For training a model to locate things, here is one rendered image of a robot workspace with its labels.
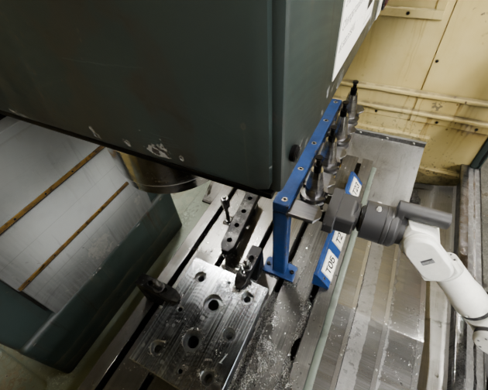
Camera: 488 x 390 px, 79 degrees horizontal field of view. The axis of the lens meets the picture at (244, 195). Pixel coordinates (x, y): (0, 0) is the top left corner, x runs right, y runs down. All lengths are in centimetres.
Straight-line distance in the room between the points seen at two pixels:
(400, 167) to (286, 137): 131
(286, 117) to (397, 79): 123
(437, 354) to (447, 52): 101
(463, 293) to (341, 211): 30
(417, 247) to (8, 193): 86
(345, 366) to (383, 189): 74
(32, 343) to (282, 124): 103
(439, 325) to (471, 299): 46
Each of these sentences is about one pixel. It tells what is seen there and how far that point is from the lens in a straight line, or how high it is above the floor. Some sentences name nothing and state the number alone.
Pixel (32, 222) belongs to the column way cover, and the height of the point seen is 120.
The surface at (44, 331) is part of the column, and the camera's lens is 112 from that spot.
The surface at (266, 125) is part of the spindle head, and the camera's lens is 16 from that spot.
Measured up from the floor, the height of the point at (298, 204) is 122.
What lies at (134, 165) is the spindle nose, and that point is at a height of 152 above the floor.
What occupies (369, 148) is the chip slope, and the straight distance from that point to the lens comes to 150.
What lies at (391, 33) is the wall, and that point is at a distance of 133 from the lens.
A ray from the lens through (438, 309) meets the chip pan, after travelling 128.
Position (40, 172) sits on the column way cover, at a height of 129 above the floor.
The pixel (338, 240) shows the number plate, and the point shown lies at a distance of 98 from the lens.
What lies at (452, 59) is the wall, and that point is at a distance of 135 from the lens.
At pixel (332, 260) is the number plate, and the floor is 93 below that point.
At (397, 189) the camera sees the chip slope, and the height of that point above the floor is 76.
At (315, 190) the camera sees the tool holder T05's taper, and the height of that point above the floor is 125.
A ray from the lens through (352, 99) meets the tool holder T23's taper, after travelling 91.
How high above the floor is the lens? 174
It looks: 48 degrees down
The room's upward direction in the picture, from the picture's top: 6 degrees counter-clockwise
